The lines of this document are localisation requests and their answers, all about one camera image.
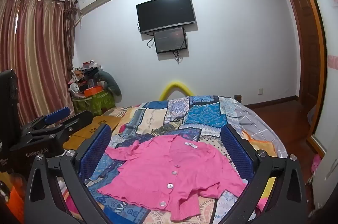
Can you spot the pink knit cardigan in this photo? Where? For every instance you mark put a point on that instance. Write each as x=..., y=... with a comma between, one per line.
x=158, y=171

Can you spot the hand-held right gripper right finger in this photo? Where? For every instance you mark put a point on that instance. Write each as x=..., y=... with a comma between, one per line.
x=237, y=152

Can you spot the yellow foam tube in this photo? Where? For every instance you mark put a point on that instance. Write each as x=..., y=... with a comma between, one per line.
x=174, y=84

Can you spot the striped red curtain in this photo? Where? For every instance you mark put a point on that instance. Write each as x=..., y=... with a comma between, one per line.
x=37, y=55

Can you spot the wooden board with flower cutouts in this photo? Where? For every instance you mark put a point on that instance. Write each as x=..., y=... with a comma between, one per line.
x=105, y=121

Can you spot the white wall socket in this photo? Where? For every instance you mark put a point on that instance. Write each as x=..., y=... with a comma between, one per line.
x=260, y=91

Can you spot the small red label sticker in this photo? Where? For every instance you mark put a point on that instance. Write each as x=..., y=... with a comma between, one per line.
x=334, y=1

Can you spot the pile of household clutter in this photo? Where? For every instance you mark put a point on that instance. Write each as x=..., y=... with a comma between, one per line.
x=84, y=73

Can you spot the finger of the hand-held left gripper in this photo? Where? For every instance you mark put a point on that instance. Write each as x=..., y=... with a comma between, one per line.
x=76, y=123
x=56, y=114

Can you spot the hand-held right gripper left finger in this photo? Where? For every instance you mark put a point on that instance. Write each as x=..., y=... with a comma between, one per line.
x=96, y=150

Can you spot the wooden door frame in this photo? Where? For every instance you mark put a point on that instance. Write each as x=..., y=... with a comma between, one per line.
x=309, y=55

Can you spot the patchwork printed blanket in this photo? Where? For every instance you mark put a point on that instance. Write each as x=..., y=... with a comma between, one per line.
x=206, y=113

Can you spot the orange box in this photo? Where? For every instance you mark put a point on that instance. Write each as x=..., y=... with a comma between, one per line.
x=92, y=92

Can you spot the small black wall monitor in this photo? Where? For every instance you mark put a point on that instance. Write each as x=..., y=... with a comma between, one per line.
x=170, y=40

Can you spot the black wall television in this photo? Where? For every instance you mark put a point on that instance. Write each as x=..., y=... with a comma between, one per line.
x=166, y=12

